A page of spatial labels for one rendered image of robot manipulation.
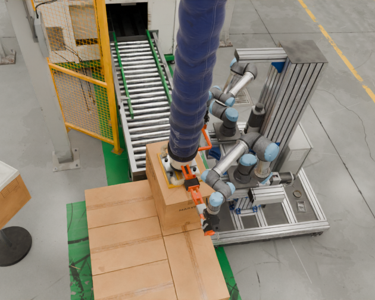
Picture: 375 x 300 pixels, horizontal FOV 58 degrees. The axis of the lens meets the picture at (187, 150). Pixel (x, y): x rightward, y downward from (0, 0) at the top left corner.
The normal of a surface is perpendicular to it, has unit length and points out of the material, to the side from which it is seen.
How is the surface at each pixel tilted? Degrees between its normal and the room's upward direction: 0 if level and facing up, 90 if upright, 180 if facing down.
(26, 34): 90
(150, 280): 0
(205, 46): 75
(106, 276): 0
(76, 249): 0
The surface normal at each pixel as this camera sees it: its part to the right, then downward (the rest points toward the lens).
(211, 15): 0.17, 0.61
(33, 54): 0.26, 0.76
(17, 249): 0.09, -0.64
